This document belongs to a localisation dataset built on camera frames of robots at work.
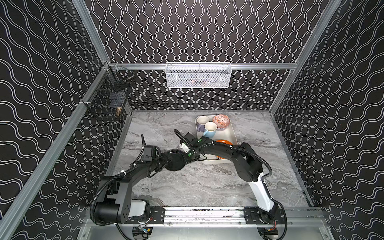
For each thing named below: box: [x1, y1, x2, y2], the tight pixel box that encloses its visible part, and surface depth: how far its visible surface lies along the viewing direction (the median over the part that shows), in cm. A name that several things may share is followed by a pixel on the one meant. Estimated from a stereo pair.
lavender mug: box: [197, 115, 210, 132], surface depth 108 cm
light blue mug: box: [203, 121, 217, 139], surface depth 100 cm
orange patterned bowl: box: [213, 114, 231, 128], surface depth 109 cm
